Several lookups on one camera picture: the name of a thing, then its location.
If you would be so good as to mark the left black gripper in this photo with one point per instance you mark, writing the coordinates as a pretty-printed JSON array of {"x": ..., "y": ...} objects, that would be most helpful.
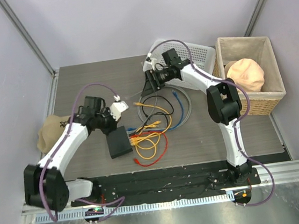
[{"x": 112, "y": 127}]

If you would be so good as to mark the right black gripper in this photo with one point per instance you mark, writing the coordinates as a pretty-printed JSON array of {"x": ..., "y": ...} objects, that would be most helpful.
[{"x": 151, "y": 83}]

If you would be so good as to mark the black network switch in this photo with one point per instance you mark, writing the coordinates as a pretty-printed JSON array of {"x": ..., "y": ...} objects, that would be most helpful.
[{"x": 118, "y": 142}]

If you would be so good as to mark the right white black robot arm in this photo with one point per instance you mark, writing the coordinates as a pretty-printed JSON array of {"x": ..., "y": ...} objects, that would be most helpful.
[{"x": 223, "y": 104}]

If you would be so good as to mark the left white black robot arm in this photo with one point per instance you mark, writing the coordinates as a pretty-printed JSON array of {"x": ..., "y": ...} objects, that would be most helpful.
[{"x": 44, "y": 183}]

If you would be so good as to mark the white plastic perforated basket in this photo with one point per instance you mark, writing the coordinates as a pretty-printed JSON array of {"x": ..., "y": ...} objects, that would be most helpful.
[{"x": 203, "y": 56}]

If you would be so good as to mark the peach cloth hat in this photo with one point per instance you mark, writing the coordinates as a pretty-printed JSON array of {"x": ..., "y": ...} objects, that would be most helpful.
[{"x": 246, "y": 73}]

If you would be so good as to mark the wicker basket with liner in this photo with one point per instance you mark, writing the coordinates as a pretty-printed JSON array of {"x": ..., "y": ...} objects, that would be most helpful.
[{"x": 260, "y": 50}]

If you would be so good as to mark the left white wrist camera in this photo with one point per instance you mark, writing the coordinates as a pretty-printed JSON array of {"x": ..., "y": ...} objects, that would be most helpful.
[{"x": 117, "y": 108}]

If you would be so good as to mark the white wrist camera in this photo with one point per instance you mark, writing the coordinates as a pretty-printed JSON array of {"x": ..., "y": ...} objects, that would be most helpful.
[
  {"x": 150, "y": 60},
  {"x": 117, "y": 108}
]

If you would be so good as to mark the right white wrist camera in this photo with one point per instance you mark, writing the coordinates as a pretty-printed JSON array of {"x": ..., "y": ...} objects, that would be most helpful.
[{"x": 150, "y": 60}]

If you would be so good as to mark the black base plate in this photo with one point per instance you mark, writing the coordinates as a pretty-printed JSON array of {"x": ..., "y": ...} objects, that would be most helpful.
[{"x": 164, "y": 185}]

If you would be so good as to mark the aluminium rail frame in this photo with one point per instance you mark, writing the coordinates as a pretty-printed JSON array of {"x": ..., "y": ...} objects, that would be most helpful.
[{"x": 274, "y": 201}]

